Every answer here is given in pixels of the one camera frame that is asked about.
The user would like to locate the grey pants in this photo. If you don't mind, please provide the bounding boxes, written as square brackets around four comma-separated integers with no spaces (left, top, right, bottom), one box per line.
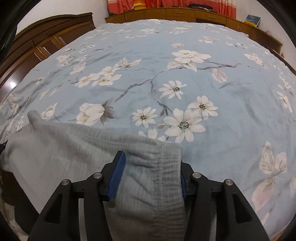
[0,110,186,241]

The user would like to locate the dark folded clothes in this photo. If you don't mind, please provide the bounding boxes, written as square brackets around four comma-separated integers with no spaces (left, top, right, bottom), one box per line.
[187,3,214,11]

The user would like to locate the brown wooden wardrobe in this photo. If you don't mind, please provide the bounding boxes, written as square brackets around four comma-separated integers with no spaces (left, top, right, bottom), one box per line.
[0,13,96,91]

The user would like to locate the red striped curtain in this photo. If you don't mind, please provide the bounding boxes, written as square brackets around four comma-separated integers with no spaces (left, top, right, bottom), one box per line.
[107,0,238,20]

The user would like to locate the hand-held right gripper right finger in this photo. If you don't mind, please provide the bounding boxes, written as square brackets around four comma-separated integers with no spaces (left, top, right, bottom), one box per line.
[180,162,270,241]

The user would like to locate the blue book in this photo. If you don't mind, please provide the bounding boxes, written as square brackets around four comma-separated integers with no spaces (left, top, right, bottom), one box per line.
[245,14,261,27]

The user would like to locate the wooden headboard cabinet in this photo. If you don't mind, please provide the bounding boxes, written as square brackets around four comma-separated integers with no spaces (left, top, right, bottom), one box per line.
[105,7,283,55]

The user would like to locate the blue floral bed sheet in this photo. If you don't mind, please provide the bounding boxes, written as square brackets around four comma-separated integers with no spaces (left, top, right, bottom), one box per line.
[0,19,296,241]

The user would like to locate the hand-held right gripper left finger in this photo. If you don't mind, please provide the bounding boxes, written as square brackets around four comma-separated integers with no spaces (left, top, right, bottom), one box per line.
[29,151,126,241]

